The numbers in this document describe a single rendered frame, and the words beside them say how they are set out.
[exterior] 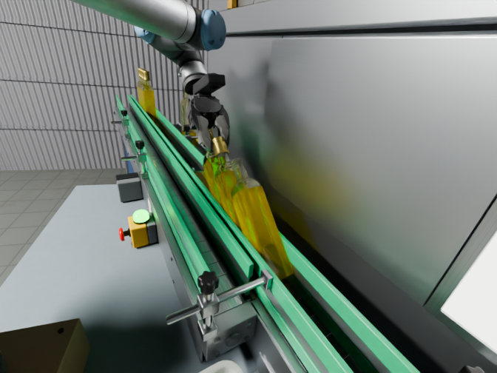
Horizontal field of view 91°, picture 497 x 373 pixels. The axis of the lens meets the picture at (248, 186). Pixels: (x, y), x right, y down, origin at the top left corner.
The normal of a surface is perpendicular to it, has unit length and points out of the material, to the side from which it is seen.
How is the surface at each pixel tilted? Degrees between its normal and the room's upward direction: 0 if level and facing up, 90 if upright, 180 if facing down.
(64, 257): 0
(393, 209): 90
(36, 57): 90
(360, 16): 90
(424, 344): 90
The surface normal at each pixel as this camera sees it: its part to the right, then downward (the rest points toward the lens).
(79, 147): 0.24, 0.48
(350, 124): -0.86, 0.17
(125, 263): 0.09, -0.88
